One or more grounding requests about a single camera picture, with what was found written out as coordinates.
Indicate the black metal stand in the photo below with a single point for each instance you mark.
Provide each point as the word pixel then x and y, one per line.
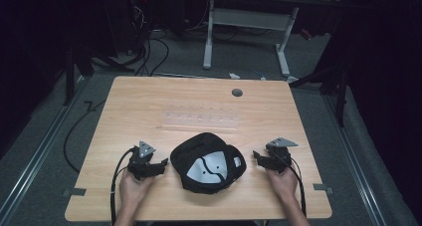
pixel 340 96
pixel 69 76

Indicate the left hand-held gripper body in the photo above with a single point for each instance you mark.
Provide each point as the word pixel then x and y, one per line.
pixel 139 164

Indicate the grey tape piece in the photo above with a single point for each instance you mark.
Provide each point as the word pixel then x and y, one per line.
pixel 74 192
pixel 322 187

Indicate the metal floor rail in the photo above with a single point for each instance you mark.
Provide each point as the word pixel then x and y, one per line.
pixel 356 159
pixel 40 149

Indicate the clear tape strip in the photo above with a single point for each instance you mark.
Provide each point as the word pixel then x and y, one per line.
pixel 202 119

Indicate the white-framed wooden desk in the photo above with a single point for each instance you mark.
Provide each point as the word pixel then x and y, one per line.
pixel 249 18

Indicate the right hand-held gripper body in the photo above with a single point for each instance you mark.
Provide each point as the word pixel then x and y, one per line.
pixel 280 158

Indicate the person's left hand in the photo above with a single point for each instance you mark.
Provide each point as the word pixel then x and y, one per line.
pixel 132 189

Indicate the small red object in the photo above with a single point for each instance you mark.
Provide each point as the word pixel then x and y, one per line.
pixel 306 34

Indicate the person's right hand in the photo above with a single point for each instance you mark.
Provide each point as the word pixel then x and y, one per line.
pixel 285 184

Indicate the black baseball cap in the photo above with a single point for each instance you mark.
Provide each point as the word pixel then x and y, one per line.
pixel 199 153

